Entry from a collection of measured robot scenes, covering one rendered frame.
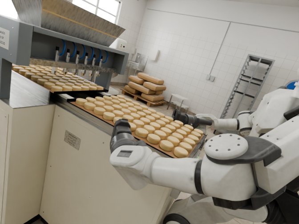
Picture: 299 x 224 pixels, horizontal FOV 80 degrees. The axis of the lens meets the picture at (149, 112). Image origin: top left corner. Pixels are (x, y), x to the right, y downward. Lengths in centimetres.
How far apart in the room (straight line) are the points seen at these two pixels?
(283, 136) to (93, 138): 71
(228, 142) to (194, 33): 513
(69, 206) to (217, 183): 94
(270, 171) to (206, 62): 485
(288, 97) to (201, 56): 464
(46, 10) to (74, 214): 100
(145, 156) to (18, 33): 66
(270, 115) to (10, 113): 99
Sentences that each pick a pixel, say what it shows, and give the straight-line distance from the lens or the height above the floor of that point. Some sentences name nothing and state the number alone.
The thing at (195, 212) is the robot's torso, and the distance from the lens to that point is 90.
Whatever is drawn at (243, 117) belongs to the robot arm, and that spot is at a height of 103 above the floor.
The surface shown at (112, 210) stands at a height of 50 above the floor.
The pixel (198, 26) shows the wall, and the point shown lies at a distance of 546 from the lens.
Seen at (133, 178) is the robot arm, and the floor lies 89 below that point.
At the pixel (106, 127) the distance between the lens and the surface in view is 81.
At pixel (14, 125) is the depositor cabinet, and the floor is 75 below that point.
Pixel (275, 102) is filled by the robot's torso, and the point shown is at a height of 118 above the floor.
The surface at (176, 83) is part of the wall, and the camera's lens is 539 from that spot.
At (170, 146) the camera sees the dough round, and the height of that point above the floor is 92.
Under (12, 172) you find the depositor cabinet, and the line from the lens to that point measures 112.
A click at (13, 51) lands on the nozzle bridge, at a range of 89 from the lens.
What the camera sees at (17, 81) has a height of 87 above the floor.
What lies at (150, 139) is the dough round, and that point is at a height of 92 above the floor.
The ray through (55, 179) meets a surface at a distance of 118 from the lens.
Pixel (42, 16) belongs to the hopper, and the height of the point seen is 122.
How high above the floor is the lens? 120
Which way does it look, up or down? 17 degrees down
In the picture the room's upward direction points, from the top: 18 degrees clockwise
